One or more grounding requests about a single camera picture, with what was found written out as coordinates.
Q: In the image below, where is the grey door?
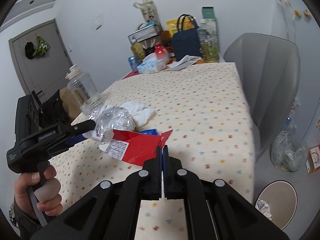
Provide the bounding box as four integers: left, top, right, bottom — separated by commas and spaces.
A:
9, 20, 73, 103

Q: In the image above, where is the red paper carton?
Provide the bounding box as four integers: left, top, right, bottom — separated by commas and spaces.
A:
99, 129, 172, 166

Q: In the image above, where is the large clear water jug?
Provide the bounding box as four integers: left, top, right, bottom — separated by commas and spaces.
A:
66, 64, 102, 115

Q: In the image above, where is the tan jacket on chair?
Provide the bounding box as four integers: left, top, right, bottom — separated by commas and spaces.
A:
59, 87, 81, 120

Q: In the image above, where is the green carton box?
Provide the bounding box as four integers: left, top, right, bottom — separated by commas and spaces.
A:
202, 6, 216, 20

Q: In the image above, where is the clear plastic bag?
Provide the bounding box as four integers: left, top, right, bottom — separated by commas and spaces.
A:
270, 131, 308, 172

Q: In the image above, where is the person's left hand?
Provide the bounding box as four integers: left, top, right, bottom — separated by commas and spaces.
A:
14, 165, 62, 219

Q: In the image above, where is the large white crumpled tissue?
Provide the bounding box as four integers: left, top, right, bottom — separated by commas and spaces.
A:
120, 101, 156, 127

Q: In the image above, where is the blue tissue box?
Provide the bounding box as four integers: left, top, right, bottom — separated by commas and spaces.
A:
137, 53, 167, 74

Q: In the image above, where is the beige trash bin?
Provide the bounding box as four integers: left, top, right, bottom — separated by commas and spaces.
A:
255, 180, 298, 230

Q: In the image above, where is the white paper on table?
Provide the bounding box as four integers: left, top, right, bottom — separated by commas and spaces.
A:
165, 55, 202, 71

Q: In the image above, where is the white refrigerator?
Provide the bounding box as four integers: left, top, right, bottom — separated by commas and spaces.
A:
271, 0, 320, 176

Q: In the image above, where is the grey chair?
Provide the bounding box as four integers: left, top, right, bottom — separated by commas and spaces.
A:
223, 33, 300, 159

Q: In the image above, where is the crushed clear plastic bottle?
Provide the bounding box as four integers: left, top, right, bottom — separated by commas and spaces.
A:
83, 105, 136, 142

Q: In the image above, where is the blue tissue pack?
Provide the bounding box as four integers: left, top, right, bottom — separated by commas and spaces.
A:
139, 129, 158, 135

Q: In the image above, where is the red white bottle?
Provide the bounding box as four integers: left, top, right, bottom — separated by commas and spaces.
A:
155, 42, 170, 64

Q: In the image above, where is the yellow-green drink bottle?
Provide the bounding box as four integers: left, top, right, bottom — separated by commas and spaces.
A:
131, 38, 145, 62

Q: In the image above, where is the yellow snack bag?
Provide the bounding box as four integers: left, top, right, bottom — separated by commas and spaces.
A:
167, 18, 194, 37

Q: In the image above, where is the black garment on chair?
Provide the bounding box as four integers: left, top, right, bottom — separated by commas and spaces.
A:
37, 90, 69, 128

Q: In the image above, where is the floral cream tablecloth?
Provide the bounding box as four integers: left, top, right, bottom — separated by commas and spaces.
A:
48, 61, 256, 240

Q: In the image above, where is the paper bag on wall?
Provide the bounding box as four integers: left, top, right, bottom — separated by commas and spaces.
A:
133, 0, 163, 31

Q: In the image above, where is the blue drink can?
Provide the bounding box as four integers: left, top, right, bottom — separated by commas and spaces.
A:
128, 56, 140, 72

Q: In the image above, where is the navy lunch bag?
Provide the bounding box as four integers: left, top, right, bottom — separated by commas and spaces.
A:
171, 14, 202, 61

